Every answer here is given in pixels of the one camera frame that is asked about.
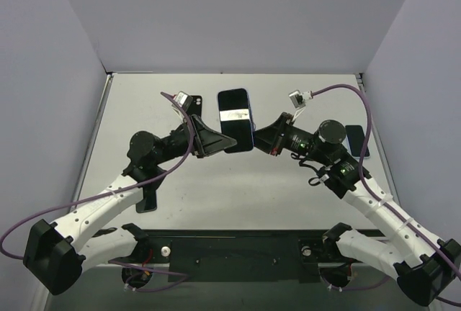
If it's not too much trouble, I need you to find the black phone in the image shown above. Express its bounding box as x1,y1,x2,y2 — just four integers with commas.
135,185,157,214

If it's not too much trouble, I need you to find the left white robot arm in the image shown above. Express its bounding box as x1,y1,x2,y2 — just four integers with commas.
23,114,237,295

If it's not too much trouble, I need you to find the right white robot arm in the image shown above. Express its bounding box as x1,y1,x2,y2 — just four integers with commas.
254,112,460,307

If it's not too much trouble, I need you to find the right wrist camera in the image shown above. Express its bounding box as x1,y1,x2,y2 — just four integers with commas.
289,90,313,122

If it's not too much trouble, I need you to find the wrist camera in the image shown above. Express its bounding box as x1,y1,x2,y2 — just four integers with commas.
171,91,193,118
289,90,313,122

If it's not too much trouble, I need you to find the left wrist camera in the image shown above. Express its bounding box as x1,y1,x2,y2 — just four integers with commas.
171,91,193,118

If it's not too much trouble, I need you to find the aluminium rail frame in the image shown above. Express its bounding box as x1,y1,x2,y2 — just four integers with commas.
32,73,416,310

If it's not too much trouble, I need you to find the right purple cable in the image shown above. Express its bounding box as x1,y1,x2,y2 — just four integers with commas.
311,84,461,307

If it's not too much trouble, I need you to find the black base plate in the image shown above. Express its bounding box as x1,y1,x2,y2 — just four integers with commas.
117,230,349,283

